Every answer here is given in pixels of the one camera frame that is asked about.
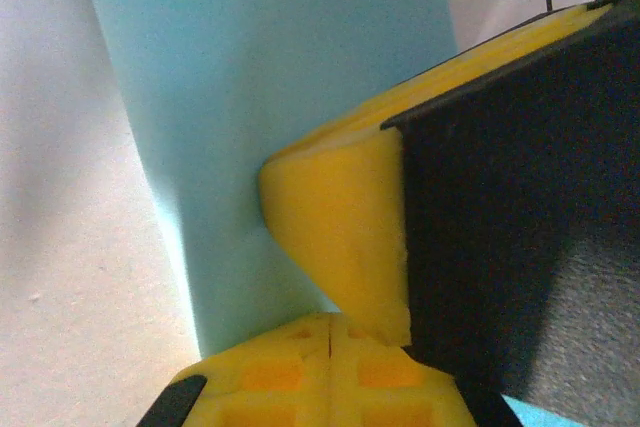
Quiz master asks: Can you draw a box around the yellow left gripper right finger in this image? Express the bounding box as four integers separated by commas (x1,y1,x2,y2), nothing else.
330,313,522,427

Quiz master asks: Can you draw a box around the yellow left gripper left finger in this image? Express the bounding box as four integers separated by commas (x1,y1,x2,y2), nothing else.
134,313,333,427

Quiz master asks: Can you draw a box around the light blue cloth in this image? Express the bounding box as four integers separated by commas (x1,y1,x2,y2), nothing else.
74,0,569,427

